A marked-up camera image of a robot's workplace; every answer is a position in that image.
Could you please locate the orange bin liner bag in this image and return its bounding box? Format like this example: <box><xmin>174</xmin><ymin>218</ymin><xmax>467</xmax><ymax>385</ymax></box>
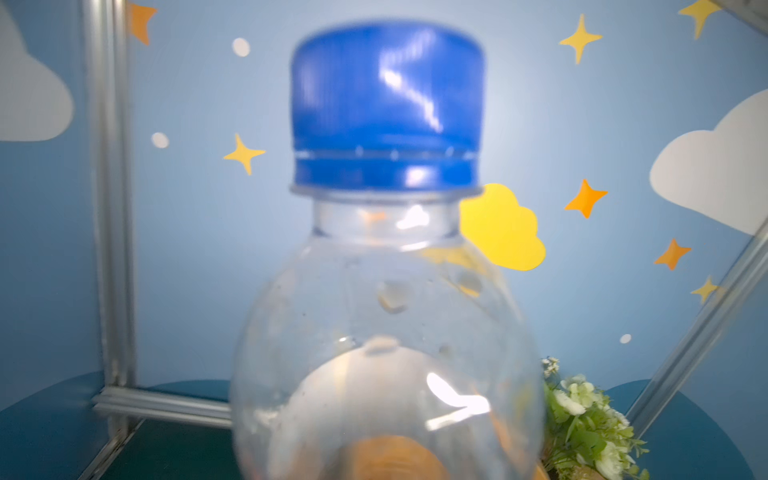
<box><xmin>324</xmin><ymin>435</ymin><xmax>495</xmax><ymax>479</ymax></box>

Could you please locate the aluminium frame left post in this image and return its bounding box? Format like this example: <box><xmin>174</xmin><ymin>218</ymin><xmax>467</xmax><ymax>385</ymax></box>
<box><xmin>82</xmin><ymin>1</ymin><xmax>139</xmax><ymax>424</ymax></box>

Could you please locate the artificial white flower plant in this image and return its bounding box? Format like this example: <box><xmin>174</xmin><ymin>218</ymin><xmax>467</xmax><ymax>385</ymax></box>
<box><xmin>541</xmin><ymin>357</ymin><xmax>650</xmax><ymax>480</ymax></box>

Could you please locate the aluminium frame right post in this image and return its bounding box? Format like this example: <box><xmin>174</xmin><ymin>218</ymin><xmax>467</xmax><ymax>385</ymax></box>
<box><xmin>626</xmin><ymin>223</ymin><xmax>767</xmax><ymax>437</ymax></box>

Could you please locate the Pepsi bottle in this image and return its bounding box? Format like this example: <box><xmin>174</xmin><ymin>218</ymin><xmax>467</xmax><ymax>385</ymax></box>
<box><xmin>229</xmin><ymin>20</ymin><xmax>545</xmax><ymax>479</ymax></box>

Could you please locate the aluminium frame post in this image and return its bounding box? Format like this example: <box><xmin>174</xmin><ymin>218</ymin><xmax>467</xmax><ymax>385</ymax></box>
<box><xmin>626</xmin><ymin>223</ymin><xmax>767</xmax><ymax>437</ymax></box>
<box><xmin>82</xmin><ymin>1</ymin><xmax>139</xmax><ymax>424</ymax></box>

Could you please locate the aluminium frame rear bar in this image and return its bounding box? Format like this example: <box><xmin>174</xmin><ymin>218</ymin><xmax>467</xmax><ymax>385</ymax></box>
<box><xmin>92</xmin><ymin>386</ymin><xmax>232</xmax><ymax>430</ymax></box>

